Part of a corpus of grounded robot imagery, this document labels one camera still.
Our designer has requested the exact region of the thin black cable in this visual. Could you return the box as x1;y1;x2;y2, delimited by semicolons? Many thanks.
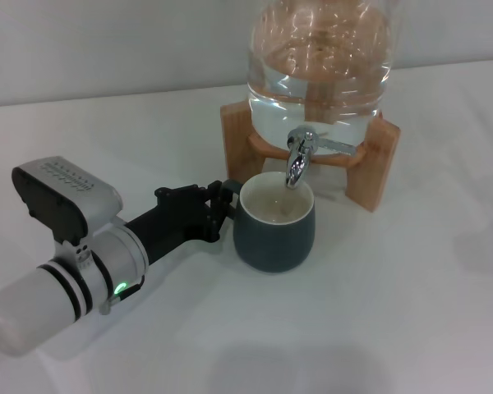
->
117;273;146;300

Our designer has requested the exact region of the light wooden jar stand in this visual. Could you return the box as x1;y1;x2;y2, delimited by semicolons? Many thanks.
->
220;100;401;213

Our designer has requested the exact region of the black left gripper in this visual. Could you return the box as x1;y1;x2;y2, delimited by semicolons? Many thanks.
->
125;179;236;266

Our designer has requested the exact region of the grey wrist camera housing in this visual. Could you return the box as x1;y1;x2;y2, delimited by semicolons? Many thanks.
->
11;155;123;263

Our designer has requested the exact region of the clear glass water jar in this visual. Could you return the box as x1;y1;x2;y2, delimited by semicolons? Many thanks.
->
244;0;395;151

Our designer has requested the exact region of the dark teal ceramic mug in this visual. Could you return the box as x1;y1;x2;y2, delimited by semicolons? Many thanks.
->
221;171;316;273

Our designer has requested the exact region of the chrome faucet tap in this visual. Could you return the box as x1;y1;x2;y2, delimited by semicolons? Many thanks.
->
285;126;359;190

